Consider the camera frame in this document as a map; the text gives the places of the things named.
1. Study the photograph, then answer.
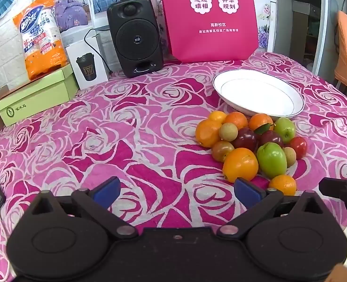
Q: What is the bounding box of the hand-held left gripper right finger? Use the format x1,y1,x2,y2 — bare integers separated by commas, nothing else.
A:
217,178,327,239

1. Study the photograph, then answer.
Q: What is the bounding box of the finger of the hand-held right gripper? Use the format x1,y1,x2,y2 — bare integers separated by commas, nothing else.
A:
319,178,347,230

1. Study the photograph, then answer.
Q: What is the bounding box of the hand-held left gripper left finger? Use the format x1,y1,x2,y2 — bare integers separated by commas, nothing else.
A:
29,176,139,239

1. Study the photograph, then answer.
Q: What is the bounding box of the large orange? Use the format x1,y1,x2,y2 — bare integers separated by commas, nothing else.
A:
222,148,259,183
195,119,222,148

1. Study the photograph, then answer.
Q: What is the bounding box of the small orange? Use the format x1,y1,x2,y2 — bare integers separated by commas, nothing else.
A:
268,175,297,196
209,111,227,124

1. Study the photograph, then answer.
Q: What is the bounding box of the green apple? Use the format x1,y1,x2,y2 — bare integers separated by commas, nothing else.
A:
275,117,296,143
256,142,288,180

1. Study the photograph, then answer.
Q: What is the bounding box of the red green jujube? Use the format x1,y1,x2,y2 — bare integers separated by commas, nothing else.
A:
211,140,235,163

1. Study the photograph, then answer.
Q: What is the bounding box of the tan longan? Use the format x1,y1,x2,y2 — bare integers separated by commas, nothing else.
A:
219,122,239,141
283,147,296,167

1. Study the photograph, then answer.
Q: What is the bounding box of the dark red plum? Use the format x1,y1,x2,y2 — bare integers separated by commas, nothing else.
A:
231,128,258,152
259,130,284,149

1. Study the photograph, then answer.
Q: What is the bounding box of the small red jujube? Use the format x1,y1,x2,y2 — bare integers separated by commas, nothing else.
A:
289,137,308,160

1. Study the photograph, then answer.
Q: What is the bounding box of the white plate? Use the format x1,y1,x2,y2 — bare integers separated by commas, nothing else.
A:
212,70,305,119

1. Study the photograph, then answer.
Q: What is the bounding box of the person's left hand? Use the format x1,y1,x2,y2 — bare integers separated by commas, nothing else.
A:
323,265,347,282

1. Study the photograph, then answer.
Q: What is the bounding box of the pink rose printed blanket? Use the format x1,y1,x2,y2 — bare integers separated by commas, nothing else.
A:
0,50,347,282

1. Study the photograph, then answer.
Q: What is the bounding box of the tangerine with green leaf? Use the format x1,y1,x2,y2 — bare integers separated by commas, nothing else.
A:
248,113,275,134

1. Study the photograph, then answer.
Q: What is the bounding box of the green shoe box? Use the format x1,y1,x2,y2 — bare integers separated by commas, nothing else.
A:
0,63,80,127

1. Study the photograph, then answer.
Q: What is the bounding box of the white box with cup print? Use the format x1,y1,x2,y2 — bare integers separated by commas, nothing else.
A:
65,39,109,90

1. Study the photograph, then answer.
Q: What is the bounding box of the black speaker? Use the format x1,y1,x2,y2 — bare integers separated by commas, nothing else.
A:
107,0,164,78

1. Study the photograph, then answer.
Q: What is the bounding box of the orange paper cup pack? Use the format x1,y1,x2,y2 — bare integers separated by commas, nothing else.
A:
13,0,68,80

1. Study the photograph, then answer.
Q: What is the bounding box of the pink tote bag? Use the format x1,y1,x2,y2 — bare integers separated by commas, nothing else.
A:
158,0,259,63

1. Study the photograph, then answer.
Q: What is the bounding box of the white door frame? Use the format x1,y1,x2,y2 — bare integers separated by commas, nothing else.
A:
267,0,339,77

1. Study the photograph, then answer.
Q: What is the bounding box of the black speaker cable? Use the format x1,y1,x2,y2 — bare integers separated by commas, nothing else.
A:
84,26,113,74

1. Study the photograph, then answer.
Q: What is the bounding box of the floral wall sticker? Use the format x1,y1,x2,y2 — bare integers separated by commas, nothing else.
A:
257,3,273,49

